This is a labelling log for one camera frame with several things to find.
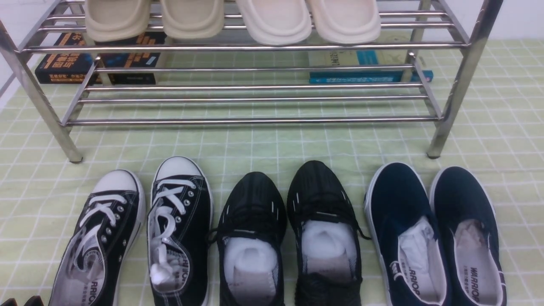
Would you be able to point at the black canvas sneaker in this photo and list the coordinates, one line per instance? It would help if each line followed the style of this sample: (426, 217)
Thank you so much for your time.
(89, 271)
(178, 224)

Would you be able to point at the black canvas sneaker left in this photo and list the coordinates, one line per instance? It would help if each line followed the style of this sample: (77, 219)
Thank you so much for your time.
(89, 271)

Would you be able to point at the navy slip-on shoe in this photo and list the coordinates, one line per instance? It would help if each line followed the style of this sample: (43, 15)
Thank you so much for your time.
(469, 233)
(405, 234)

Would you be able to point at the black canvas sneaker right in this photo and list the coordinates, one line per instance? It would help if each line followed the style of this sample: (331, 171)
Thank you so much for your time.
(178, 224)

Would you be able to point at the black mesh sneaker left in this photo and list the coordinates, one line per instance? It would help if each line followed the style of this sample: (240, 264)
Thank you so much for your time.
(249, 236)

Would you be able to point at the stainless steel shoe rack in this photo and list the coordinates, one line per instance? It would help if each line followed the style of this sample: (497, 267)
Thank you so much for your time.
(434, 27)

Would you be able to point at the cream slipper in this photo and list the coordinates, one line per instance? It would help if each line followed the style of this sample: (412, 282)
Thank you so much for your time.
(276, 22)
(348, 22)

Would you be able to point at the black orange book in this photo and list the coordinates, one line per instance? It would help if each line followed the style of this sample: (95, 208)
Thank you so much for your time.
(71, 69)

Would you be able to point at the blue teal book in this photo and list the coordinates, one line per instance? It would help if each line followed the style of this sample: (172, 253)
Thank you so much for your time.
(361, 77)

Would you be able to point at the beige slipper far left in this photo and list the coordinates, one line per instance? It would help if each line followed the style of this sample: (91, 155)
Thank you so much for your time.
(113, 20)

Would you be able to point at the beige slipper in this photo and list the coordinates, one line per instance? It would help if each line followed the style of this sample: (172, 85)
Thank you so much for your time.
(113, 20)
(192, 19)

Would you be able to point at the black mesh sneaker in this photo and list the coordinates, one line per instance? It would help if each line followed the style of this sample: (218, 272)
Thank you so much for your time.
(327, 233)
(249, 236)

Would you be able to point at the black mesh sneaker right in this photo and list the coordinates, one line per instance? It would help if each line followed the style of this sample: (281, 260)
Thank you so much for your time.
(327, 233)

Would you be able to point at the cream slipper far right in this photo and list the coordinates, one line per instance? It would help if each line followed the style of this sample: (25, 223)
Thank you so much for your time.
(348, 22)

